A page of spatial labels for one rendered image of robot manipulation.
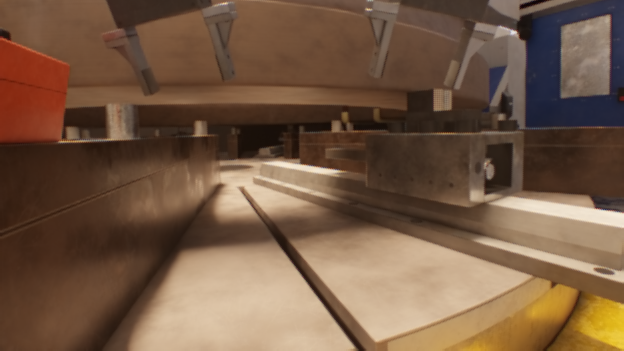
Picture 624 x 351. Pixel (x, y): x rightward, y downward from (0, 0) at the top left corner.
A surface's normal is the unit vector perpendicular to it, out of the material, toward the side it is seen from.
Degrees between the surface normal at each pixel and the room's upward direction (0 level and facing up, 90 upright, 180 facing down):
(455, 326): 90
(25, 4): 90
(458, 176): 90
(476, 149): 90
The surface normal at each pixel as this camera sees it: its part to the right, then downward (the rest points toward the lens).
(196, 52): 0.26, 0.07
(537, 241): -0.84, 0.06
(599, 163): -0.57, 0.07
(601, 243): -0.81, -0.26
